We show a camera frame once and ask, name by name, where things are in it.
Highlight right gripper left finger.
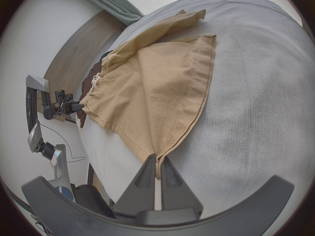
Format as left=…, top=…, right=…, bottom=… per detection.
left=114, top=154, right=157, bottom=216

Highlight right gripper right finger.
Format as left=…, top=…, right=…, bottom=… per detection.
left=161, top=155, right=204, bottom=216

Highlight tan shorts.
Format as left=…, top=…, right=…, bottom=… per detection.
left=80, top=9, right=217, bottom=180

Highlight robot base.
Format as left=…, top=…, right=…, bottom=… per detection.
left=48, top=144, right=116, bottom=219

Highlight bed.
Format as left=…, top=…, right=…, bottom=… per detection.
left=44, top=0, right=315, bottom=217

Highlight brown garment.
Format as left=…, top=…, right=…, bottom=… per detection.
left=77, top=56, right=104, bottom=128

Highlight black garment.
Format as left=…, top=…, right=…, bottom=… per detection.
left=100, top=50, right=114, bottom=61

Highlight grey-green curtain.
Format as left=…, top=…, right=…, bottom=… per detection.
left=59, top=0, right=146, bottom=26

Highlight black cable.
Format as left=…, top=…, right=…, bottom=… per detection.
left=39, top=124, right=86, bottom=162

